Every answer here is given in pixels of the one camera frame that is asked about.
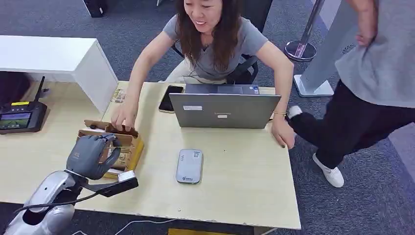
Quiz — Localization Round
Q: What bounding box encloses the wooden card box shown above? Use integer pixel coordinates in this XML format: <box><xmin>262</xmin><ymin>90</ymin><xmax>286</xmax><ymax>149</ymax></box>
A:
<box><xmin>76</xmin><ymin>119</ymin><xmax>145</xmax><ymax>181</ymax></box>

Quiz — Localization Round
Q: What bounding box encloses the black office chair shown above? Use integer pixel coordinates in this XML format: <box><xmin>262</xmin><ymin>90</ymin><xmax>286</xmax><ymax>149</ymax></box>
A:
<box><xmin>170</xmin><ymin>42</ymin><xmax>260</xmax><ymax>86</ymax></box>

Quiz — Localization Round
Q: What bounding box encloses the person's right hand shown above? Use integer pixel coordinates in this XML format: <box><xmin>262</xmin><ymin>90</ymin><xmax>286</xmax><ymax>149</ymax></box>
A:
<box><xmin>110</xmin><ymin>101</ymin><xmax>139</xmax><ymax>132</ymax></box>

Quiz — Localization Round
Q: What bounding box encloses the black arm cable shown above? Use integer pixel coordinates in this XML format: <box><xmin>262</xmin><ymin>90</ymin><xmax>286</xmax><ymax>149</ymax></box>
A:
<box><xmin>12</xmin><ymin>190</ymin><xmax>102</xmax><ymax>215</ymax></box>

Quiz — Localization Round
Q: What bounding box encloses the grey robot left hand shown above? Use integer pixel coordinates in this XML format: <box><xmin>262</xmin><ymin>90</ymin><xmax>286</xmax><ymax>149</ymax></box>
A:
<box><xmin>66</xmin><ymin>134</ymin><xmax>122</xmax><ymax>181</ymax></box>

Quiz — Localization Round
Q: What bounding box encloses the person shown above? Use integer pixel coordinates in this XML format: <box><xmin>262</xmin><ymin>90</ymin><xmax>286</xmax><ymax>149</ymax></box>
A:
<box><xmin>110</xmin><ymin>0</ymin><xmax>296</xmax><ymax>150</ymax></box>
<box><xmin>285</xmin><ymin>0</ymin><xmax>415</xmax><ymax>189</ymax></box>

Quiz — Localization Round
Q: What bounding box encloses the white cabinet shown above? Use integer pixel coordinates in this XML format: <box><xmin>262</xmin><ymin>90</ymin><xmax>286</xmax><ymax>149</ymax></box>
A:
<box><xmin>0</xmin><ymin>35</ymin><xmax>119</xmax><ymax>114</ymax></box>

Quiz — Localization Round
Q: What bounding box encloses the grey power bank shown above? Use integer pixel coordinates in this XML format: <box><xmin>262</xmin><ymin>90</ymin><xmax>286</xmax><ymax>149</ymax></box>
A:
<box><xmin>175</xmin><ymin>148</ymin><xmax>204</xmax><ymax>185</ymax></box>

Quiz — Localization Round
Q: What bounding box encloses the chrome stanchion post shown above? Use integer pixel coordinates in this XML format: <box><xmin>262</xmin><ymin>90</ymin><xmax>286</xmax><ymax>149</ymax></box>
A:
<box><xmin>284</xmin><ymin>0</ymin><xmax>325</xmax><ymax>63</ymax></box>

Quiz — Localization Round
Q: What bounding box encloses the grey laptop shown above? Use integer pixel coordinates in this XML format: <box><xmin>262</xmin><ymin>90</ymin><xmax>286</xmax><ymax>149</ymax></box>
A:
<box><xmin>168</xmin><ymin>83</ymin><xmax>282</xmax><ymax>130</ymax></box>

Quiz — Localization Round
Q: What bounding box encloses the yellow board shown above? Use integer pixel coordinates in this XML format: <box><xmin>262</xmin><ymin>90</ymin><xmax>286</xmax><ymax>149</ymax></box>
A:
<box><xmin>168</xmin><ymin>228</ymin><xmax>229</xmax><ymax>235</ymax></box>

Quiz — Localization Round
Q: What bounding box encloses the white cable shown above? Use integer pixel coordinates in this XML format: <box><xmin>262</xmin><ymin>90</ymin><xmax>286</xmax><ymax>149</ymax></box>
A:
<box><xmin>70</xmin><ymin>218</ymin><xmax>178</xmax><ymax>235</ymax></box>

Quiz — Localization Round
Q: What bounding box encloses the person's hand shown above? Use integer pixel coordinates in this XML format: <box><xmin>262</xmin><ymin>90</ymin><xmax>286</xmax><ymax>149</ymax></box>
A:
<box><xmin>354</xmin><ymin>29</ymin><xmax>379</xmax><ymax>48</ymax></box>

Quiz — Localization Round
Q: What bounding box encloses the white floor stand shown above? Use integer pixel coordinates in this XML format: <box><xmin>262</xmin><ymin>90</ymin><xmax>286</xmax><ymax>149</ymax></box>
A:
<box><xmin>293</xmin><ymin>0</ymin><xmax>373</xmax><ymax>98</ymax></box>

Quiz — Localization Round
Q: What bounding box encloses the black smartphone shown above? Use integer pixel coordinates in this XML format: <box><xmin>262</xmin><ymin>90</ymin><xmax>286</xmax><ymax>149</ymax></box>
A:
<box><xmin>158</xmin><ymin>85</ymin><xmax>185</xmax><ymax>114</ymax></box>

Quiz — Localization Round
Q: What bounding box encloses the black terminal with antenna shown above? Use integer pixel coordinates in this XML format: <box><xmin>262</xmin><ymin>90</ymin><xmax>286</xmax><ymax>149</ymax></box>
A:
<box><xmin>0</xmin><ymin>76</ymin><xmax>49</xmax><ymax>135</ymax></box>

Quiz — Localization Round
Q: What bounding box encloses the black bin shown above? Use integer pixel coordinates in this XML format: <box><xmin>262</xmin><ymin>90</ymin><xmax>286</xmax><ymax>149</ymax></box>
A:
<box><xmin>82</xmin><ymin>0</ymin><xmax>107</xmax><ymax>19</ymax></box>

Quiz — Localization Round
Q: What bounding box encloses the person's left hand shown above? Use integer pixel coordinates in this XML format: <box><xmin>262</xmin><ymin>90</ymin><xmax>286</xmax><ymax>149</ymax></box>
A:
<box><xmin>270</xmin><ymin>114</ymin><xmax>296</xmax><ymax>150</ymax></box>

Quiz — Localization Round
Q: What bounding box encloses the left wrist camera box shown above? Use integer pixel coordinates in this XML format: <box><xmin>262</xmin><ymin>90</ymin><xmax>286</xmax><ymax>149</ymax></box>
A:
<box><xmin>81</xmin><ymin>170</ymin><xmax>139</xmax><ymax>198</ymax></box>

